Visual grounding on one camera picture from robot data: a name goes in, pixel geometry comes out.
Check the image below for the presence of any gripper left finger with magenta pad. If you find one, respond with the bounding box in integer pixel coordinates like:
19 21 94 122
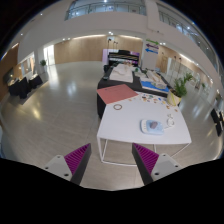
44 143 91 185

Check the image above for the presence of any black draped side table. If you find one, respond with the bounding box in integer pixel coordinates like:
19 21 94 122
9 75 43 99

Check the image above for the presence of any blue board on table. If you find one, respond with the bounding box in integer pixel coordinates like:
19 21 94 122
140 81 169 93

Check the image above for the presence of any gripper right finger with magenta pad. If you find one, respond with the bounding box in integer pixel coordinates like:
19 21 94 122
132 143 182 185

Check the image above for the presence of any light blue power strip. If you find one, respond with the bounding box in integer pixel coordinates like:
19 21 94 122
140 119 164 135

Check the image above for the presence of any white architectural model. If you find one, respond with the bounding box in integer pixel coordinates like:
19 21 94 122
109 64 133 83

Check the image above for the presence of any small distant potted plant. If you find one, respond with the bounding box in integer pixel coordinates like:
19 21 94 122
40 59 47 72

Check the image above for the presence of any white charger cable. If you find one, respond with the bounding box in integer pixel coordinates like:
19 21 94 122
163 113 176 130

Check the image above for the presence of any black draped display table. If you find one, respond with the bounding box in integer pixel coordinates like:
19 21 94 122
96 64 174 120

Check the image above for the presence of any white table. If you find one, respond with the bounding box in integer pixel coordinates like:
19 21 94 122
96 92 193 168

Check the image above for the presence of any potted green plant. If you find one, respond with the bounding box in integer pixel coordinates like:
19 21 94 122
167 73 193 106

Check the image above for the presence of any pink paper sheet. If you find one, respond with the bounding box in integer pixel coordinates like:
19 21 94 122
97 84 137 104

